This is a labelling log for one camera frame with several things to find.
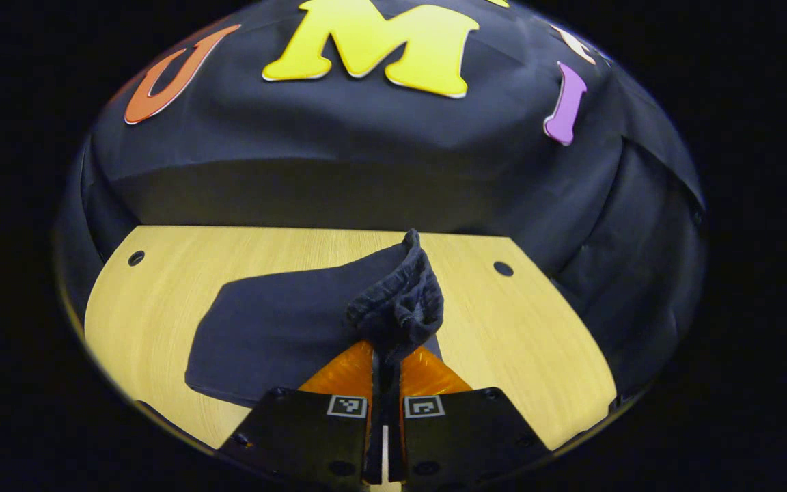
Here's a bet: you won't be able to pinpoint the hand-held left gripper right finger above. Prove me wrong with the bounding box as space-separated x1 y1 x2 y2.
387 344 553 489

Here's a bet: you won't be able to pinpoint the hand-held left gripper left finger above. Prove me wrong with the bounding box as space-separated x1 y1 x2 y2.
218 340 383 489

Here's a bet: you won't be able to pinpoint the dark grey jeans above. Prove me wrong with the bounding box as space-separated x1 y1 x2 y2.
184 228 446 409

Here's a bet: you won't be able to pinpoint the black backdrop cloth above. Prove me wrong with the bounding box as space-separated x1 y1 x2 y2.
52 0 708 400

